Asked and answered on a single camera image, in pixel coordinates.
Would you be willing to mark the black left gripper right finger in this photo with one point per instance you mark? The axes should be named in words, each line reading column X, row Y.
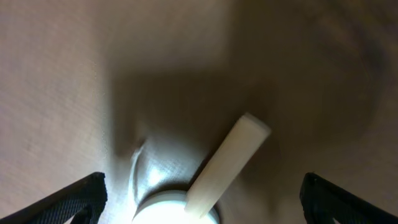
column 325, row 202

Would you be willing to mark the white wooden pellet drum toy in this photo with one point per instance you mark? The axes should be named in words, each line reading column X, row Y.
column 196, row 205

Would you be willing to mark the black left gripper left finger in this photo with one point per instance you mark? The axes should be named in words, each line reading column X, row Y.
column 80, row 202

